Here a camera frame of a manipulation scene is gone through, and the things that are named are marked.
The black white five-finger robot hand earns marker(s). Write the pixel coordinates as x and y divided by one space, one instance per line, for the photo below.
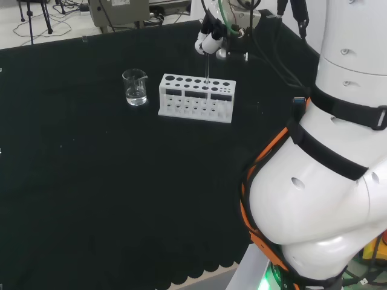
210 42

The black tripod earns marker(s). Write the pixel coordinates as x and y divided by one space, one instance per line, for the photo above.
45 18

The clear glass beaker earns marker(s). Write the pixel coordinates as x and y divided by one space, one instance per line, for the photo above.
136 98

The clear glass rod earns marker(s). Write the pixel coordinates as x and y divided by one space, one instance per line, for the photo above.
207 69

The black bench cloth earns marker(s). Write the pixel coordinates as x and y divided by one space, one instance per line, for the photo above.
90 181

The white test tube rack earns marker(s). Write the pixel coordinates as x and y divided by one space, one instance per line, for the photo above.
193 116

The yellow stop button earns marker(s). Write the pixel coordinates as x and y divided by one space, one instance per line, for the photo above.
370 250

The grey equipment box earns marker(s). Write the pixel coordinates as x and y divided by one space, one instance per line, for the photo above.
121 12

